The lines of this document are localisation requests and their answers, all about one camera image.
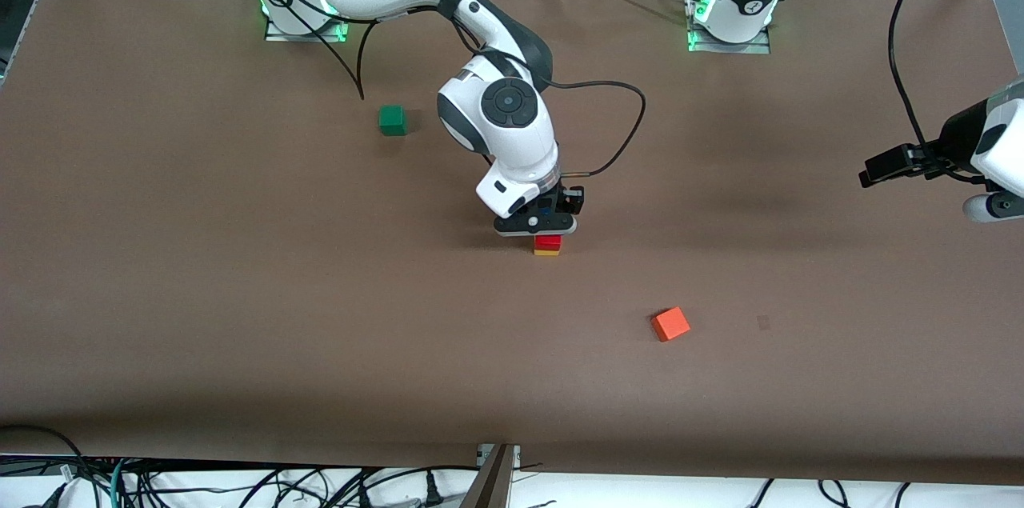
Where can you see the orange cube block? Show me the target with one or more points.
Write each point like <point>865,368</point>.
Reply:
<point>670,324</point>

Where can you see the red cube block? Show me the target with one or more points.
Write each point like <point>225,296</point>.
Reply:
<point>547,242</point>

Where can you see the metal camera post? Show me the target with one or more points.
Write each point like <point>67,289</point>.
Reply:
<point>492,480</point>

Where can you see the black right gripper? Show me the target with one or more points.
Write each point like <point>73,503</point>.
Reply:
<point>573,199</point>

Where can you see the yellow cube block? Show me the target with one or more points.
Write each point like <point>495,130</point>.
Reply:
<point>547,253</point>

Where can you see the brown paper table cover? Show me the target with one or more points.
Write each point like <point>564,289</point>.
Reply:
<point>480,380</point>

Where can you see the green cube block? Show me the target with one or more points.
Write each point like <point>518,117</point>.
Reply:
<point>392,120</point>

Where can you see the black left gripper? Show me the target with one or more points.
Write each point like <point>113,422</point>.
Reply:
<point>954,142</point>

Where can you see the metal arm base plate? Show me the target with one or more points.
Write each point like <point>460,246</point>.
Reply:
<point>756,48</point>
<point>276,34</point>

